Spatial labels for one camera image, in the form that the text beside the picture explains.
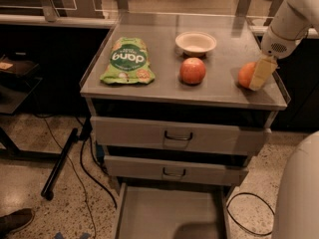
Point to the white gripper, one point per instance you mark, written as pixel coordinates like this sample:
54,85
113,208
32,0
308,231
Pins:
276,46

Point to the orange fruit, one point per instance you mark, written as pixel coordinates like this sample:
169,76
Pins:
245,74

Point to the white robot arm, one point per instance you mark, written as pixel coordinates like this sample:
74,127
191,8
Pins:
297,205

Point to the grey metal drawer cabinet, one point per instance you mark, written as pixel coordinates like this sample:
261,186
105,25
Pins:
218,99

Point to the top grey drawer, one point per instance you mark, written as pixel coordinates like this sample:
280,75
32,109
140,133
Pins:
184,136

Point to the middle grey drawer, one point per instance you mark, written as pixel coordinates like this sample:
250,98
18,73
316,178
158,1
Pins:
156,169

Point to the bottom grey open drawer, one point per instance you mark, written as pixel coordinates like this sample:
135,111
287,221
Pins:
170,211

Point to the red apple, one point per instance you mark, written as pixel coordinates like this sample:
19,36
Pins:
192,71

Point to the white paper bowl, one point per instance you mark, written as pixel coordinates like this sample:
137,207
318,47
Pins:
195,44

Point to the green dang snack bag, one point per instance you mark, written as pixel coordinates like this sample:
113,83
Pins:
129,63

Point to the dark side table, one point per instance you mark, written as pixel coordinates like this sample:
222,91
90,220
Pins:
17,82

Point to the black stand leg bar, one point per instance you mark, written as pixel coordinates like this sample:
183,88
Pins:
47,191

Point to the dark shoe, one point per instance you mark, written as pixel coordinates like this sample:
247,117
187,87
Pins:
16,220

